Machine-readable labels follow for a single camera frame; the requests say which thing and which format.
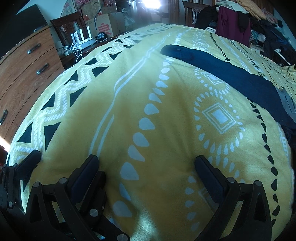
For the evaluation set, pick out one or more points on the pile of clothes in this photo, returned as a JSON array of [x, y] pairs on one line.
[[270, 34]]

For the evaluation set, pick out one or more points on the dark wooden side table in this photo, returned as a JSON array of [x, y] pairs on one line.
[[69, 60]]

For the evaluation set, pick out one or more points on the black flat screen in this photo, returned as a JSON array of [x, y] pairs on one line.
[[18, 27]]

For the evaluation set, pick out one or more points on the dark wooden chair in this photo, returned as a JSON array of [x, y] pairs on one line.
[[188, 11], [69, 20]]

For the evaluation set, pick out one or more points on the orange garment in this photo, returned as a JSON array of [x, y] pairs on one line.
[[252, 8]]

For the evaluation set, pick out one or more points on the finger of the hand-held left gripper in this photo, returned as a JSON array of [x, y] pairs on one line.
[[98, 197], [29, 164]]

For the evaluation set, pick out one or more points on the cardboard box with red print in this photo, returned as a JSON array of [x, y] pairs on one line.
[[106, 25]]

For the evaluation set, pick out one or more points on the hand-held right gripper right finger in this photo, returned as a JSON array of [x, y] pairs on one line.
[[210, 178]]

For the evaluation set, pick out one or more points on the white router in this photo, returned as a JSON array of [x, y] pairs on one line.
[[85, 44]]

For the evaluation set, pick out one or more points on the yellow patterned blanket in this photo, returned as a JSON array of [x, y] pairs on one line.
[[161, 104]]

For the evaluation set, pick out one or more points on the maroon garment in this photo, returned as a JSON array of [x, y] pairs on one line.
[[231, 25]]

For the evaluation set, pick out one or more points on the small black dotted bag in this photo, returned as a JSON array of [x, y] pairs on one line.
[[101, 36]]

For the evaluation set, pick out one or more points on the grey garment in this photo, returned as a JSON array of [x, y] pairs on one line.
[[288, 102]]

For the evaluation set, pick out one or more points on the wooden dresser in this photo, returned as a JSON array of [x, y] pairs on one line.
[[23, 69]]

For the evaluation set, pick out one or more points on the navy pants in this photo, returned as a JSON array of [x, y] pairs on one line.
[[231, 69]]

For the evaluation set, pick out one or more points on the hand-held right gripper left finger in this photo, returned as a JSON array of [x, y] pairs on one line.
[[86, 172]]

